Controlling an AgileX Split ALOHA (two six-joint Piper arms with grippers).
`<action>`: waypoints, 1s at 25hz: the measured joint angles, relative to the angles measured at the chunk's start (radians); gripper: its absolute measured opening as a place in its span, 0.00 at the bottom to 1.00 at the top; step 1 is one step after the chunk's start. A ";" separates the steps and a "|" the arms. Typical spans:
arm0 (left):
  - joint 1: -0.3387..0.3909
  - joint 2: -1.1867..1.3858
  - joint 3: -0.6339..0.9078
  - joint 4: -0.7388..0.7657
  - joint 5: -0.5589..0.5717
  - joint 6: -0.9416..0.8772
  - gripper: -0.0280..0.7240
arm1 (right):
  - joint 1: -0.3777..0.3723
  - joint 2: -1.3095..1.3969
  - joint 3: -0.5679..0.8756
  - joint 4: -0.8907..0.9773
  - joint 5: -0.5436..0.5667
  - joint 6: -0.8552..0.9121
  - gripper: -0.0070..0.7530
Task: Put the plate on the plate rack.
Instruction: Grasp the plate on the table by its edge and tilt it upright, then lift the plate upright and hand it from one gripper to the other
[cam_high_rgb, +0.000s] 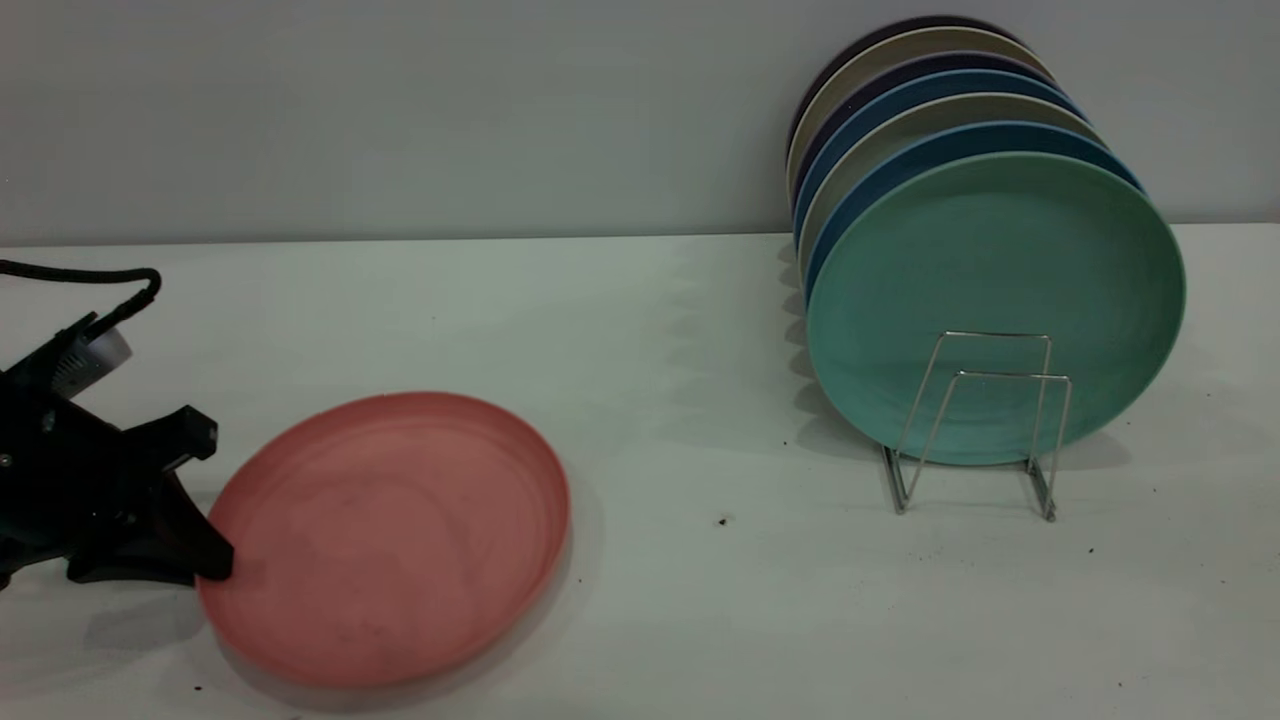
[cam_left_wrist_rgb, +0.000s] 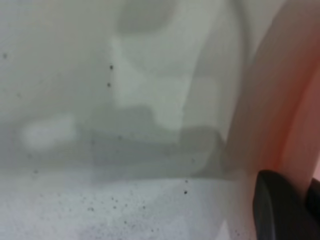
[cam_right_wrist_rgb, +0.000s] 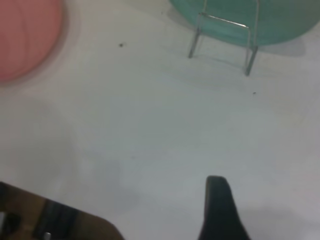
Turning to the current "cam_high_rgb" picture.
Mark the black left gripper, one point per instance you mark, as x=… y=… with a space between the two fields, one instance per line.
x=55 y=470

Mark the pink round plate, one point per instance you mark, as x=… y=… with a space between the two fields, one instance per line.
x=390 y=540

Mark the beige round plate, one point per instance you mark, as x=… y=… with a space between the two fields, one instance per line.
x=860 y=68
x=880 y=137

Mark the blue round plate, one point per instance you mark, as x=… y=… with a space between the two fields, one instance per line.
x=900 y=168
x=868 y=112

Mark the dark purple round plate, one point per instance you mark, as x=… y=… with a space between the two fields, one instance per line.
x=868 y=88

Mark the dark brown round plate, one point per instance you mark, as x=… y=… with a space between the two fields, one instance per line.
x=866 y=42

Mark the green round plate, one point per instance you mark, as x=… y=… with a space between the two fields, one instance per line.
x=990 y=270

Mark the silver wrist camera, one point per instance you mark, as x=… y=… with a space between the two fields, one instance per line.
x=92 y=358

